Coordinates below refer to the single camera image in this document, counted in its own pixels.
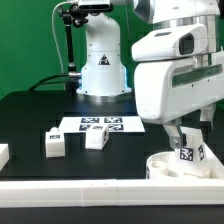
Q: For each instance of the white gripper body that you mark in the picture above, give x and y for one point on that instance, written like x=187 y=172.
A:
x=173 y=76

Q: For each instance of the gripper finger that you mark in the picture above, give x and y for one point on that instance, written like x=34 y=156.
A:
x=176 y=138
x=207 y=114

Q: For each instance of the white round stool seat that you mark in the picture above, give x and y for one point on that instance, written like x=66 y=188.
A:
x=169 y=165

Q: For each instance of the white U-shaped obstacle fence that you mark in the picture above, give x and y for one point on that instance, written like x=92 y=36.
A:
x=112 y=192

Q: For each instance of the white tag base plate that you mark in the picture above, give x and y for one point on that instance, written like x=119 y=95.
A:
x=129 y=124

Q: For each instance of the black camera on mount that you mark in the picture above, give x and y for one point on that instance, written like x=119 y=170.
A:
x=95 y=6

